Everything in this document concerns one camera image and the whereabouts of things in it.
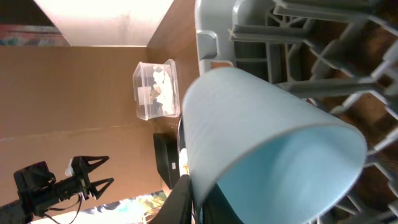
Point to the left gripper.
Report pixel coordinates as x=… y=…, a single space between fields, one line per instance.
x=39 y=191

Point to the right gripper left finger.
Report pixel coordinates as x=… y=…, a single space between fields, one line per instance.
x=177 y=208

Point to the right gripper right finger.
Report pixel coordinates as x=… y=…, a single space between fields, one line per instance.
x=217 y=210

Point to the blue cup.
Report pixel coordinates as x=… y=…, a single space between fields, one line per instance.
x=275 y=157

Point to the gold snack wrapper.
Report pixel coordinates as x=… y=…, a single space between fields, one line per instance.
x=155 y=94

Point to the white tissue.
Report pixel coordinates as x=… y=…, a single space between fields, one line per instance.
x=163 y=81

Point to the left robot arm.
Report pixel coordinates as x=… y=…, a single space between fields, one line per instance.
x=12 y=212

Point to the clear plastic waste bin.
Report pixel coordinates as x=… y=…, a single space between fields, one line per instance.
x=143 y=81

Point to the grey dishwasher rack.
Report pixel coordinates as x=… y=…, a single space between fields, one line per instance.
x=340 y=56

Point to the black rectangular tray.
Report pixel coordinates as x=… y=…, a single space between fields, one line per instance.
x=166 y=157

